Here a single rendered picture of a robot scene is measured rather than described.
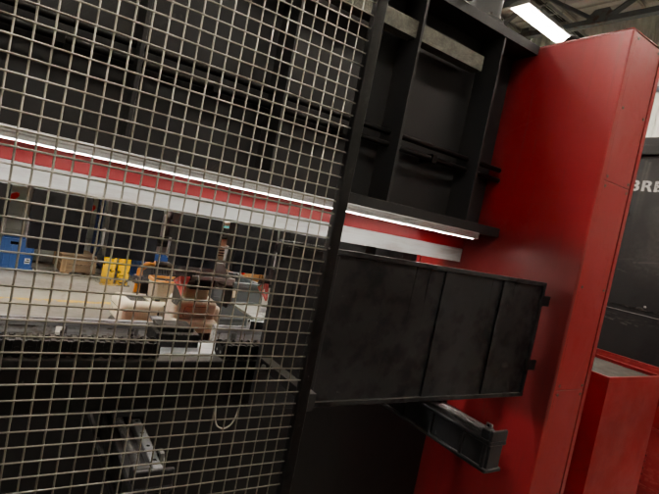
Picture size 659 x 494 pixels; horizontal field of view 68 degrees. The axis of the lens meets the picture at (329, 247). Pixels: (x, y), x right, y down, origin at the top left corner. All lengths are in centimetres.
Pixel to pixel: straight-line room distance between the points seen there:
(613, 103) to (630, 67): 15
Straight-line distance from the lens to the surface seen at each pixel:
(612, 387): 245
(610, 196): 212
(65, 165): 156
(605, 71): 218
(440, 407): 182
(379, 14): 108
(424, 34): 195
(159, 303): 275
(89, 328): 166
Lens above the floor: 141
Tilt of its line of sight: 3 degrees down
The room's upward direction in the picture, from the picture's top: 11 degrees clockwise
